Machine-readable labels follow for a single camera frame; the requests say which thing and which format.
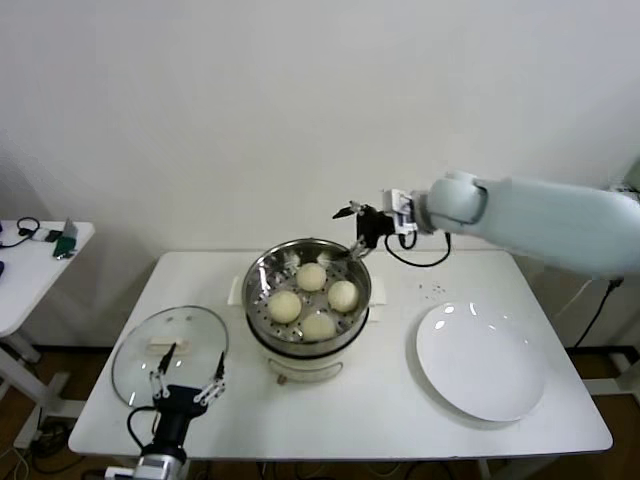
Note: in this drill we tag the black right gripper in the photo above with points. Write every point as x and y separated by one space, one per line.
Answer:
372 225

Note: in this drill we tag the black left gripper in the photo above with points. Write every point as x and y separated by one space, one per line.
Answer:
175 405

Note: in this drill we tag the round glass pot lid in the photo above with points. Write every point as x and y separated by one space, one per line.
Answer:
195 330

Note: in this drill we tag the white steamed baozi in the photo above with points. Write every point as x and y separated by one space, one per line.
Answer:
311 276
285 306
342 296
318 326

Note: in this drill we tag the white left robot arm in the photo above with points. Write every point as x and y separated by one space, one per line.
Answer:
160 465

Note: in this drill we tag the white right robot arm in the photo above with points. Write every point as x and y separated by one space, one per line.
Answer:
550 220

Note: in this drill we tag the stainless steel steamer basket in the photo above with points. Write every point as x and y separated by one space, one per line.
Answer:
257 300

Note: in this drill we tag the cream electric cooker base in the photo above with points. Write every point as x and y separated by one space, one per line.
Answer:
300 367

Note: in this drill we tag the large white plate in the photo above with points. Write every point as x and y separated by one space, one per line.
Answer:
475 360

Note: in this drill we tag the white side table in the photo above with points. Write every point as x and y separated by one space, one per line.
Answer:
30 285

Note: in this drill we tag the small white device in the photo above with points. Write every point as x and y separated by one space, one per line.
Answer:
44 235

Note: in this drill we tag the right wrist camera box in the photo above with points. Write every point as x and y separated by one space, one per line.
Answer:
400 212

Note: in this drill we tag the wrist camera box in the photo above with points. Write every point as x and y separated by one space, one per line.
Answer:
120 473
400 212

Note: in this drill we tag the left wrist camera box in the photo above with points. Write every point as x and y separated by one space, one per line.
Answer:
120 473

